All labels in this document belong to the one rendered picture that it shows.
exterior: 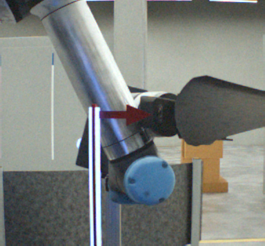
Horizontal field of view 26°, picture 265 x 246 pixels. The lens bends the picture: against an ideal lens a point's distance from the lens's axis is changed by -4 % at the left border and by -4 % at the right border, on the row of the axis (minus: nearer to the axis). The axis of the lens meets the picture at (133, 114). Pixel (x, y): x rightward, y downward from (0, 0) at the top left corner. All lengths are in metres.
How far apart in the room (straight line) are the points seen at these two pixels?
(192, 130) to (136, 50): 4.20
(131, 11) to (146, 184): 4.13
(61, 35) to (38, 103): 5.84
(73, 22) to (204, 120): 0.28
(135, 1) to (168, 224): 2.67
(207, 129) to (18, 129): 6.08
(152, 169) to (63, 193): 1.53
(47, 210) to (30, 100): 4.42
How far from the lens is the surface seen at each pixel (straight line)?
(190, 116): 0.68
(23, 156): 6.77
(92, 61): 0.88
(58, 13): 0.89
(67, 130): 6.66
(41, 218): 2.38
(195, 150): 8.71
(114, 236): 1.20
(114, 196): 1.04
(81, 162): 1.24
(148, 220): 2.60
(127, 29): 4.94
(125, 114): 0.65
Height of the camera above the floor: 1.18
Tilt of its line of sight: level
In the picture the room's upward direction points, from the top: straight up
